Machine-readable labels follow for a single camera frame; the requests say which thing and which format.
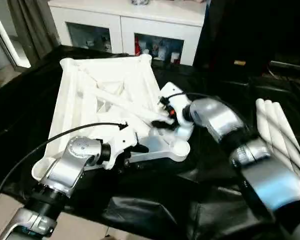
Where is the white plastic table leg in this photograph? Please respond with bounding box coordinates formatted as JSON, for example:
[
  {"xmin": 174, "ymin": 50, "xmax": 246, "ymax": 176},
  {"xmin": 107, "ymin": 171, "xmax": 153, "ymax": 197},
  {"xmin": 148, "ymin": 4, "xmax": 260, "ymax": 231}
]
[
  {"xmin": 76, "ymin": 64, "xmax": 177, "ymax": 132},
  {"xmin": 273, "ymin": 101, "xmax": 300, "ymax": 179},
  {"xmin": 264, "ymin": 99, "xmax": 300, "ymax": 165},
  {"xmin": 255, "ymin": 98, "xmax": 275, "ymax": 142}
]

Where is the white plastic table top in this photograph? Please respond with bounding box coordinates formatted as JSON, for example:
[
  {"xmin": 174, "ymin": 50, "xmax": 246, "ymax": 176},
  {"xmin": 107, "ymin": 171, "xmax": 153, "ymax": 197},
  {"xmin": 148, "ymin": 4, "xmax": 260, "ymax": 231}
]
[{"xmin": 31, "ymin": 53, "xmax": 191, "ymax": 186}]

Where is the black shiny mat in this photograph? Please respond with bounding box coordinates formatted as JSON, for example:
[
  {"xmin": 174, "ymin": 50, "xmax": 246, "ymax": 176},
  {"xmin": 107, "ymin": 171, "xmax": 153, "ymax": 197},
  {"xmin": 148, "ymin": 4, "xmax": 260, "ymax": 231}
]
[{"xmin": 0, "ymin": 44, "xmax": 300, "ymax": 240}]

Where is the white glass-door cabinet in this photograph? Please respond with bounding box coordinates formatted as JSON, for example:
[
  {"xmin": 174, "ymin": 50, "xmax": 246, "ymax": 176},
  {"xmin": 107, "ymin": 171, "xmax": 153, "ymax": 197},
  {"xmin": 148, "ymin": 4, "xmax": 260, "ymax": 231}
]
[{"xmin": 48, "ymin": 0, "xmax": 207, "ymax": 67}]

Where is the black backdrop cloth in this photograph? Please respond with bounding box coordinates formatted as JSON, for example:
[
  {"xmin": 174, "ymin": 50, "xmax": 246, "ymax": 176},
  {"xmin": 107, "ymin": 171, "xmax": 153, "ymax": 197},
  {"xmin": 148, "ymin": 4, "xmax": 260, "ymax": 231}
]
[{"xmin": 193, "ymin": 0, "xmax": 300, "ymax": 76}]

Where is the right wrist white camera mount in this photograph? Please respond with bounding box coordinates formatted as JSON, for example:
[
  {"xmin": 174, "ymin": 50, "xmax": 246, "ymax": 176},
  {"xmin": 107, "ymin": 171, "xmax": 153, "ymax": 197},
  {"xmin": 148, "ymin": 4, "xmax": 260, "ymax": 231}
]
[{"xmin": 160, "ymin": 81, "xmax": 195, "ymax": 139}]

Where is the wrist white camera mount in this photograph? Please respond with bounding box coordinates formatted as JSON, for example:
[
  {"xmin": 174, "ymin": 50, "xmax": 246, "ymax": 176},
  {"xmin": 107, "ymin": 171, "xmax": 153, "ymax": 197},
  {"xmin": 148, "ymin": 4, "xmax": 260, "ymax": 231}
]
[
  {"xmin": 160, "ymin": 81, "xmax": 195, "ymax": 139},
  {"xmin": 103, "ymin": 121, "xmax": 139, "ymax": 171}
]

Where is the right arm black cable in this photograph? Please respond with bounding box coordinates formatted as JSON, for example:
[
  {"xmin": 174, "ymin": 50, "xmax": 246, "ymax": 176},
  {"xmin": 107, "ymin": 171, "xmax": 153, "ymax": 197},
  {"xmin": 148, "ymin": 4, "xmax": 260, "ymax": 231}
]
[{"xmin": 159, "ymin": 92, "xmax": 208, "ymax": 106}]

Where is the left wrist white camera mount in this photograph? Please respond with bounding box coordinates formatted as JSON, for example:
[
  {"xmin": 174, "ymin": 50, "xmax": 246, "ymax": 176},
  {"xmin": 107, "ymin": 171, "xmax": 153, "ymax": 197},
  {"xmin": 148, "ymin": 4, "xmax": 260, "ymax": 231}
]
[{"xmin": 103, "ymin": 121, "xmax": 139, "ymax": 171}]

